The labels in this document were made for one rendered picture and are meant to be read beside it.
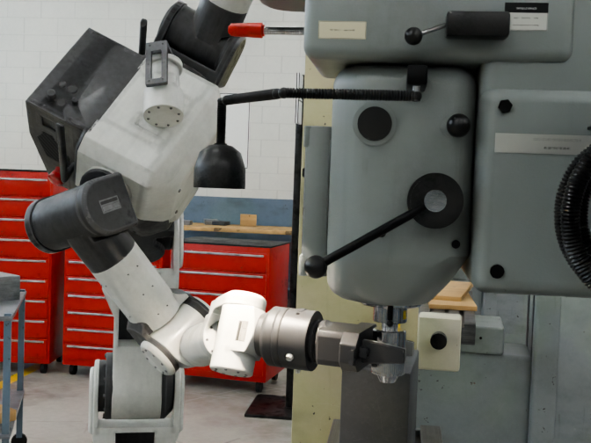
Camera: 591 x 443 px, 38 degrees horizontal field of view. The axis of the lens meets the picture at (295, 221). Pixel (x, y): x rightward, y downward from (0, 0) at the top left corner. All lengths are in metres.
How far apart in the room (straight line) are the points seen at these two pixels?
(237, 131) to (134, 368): 8.65
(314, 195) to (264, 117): 9.17
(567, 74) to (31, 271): 5.50
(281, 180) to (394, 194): 9.20
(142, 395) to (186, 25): 0.76
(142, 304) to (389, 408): 0.46
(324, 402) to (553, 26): 2.12
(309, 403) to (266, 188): 7.42
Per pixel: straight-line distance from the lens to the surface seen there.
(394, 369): 1.22
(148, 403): 1.87
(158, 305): 1.50
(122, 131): 1.51
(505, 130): 1.10
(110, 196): 1.44
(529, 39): 1.12
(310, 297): 2.97
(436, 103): 1.12
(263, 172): 10.34
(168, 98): 1.42
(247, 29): 1.34
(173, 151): 1.50
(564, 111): 1.11
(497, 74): 1.12
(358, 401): 1.54
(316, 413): 3.05
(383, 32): 1.11
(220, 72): 1.64
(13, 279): 4.38
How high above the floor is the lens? 1.48
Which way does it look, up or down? 3 degrees down
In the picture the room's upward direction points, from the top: 2 degrees clockwise
